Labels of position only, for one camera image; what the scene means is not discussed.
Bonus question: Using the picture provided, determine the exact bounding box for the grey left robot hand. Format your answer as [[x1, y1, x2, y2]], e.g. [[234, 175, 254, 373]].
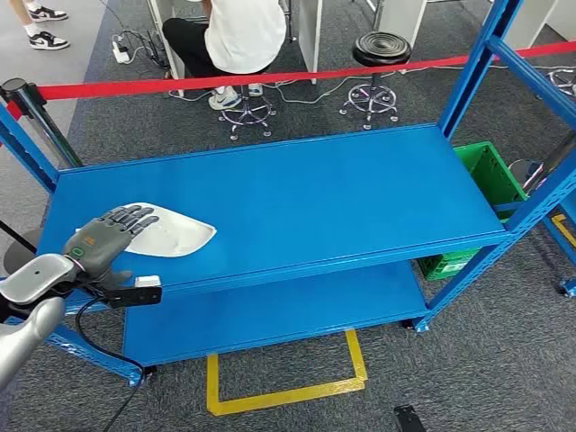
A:
[[63, 204, 160, 287]]

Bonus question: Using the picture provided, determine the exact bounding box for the white plastic mirror cover part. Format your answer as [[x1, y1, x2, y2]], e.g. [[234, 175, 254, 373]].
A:
[[76, 202, 218, 258]]

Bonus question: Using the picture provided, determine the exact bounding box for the blue metal shelf rack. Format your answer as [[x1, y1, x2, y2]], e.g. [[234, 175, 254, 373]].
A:
[[0, 0, 576, 389], [542, 190, 576, 300]]

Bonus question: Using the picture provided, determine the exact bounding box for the small white power strip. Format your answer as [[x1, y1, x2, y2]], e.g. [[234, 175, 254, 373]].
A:
[[112, 39, 132, 66]]

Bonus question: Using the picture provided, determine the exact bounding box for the standing person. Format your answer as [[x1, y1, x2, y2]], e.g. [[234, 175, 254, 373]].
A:
[[9, 0, 71, 51]]

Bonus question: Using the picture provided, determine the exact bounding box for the chrome base stool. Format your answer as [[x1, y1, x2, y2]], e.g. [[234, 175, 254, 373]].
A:
[[218, 83, 276, 142], [546, 67, 576, 100]]

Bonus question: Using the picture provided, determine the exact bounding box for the red barrier belt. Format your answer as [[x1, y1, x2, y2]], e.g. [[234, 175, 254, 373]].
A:
[[6, 40, 576, 121]]

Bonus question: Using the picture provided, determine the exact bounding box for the seated person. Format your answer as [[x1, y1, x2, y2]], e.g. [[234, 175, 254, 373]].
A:
[[162, 0, 288, 113]]

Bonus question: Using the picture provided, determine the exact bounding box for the yellow floor tape square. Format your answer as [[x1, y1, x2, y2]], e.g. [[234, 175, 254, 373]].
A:
[[206, 329, 369, 418]]

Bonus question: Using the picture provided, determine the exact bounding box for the black round seat stool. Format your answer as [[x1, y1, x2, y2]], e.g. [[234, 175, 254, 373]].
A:
[[340, 31, 412, 131]]

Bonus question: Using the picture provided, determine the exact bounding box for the green plastic crate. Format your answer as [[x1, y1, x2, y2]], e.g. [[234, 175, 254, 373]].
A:
[[416, 140, 530, 283]]

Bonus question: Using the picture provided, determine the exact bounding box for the yellow floor tape strip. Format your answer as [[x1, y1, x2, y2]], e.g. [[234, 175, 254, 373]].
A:
[[551, 213, 576, 249]]

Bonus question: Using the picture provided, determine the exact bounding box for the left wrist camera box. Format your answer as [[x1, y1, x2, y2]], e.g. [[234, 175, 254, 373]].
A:
[[88, 274, 163, 310]]

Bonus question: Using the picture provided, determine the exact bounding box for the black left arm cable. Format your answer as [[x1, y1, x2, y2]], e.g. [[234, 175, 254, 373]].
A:
[[74, 298, 146, 432]]

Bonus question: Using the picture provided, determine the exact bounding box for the black chrome stanchion post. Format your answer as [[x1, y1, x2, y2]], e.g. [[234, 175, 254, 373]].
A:
[[0, 77, 85, 171], [510, 130, 576, 197]]

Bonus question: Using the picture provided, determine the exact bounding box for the black floor cable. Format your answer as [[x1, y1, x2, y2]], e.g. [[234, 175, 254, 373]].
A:
[[120, 28, 171, 70]]

